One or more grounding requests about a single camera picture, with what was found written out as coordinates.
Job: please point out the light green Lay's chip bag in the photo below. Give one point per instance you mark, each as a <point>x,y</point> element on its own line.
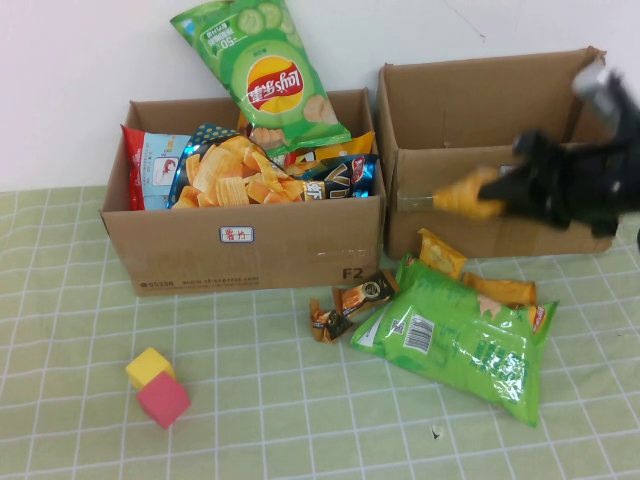
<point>460,345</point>

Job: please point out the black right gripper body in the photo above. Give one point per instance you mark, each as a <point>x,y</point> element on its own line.
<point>570,185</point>

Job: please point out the cardboard box with tape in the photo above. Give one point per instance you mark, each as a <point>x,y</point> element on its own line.
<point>450,230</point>

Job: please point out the cardboard box printed F2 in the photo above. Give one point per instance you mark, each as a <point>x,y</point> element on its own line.
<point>200,260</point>

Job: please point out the yellow chip bag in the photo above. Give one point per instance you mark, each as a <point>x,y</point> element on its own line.
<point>350,146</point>

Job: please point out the red and white shrimp bag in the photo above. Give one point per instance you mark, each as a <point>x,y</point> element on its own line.
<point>147,170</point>

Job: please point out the blue bag with ridged chips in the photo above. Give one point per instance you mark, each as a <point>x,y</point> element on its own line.
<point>225,175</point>

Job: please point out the brown and black snack packet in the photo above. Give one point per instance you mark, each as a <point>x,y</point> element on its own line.
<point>330,322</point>
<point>367,292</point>

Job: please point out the pink foam cube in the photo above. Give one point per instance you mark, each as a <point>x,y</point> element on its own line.
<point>164,400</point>

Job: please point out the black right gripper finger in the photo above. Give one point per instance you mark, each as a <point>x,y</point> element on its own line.
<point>511,174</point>
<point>500,197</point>

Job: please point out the yellow foam cube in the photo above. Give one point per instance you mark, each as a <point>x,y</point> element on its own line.
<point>145,367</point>

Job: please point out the green cucumber Lay's chip bag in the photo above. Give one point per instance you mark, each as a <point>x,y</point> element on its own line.
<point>270,85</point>

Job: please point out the white handwritten label sticker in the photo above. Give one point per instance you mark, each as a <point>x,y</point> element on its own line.
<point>237,234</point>

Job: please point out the green checked tablecloth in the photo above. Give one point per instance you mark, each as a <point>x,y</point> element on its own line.
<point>250,400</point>

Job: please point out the silver and black right arm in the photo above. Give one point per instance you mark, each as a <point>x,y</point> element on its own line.
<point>600,92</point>

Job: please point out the black and blue snack bag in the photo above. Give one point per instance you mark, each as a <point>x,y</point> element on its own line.
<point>340,180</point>

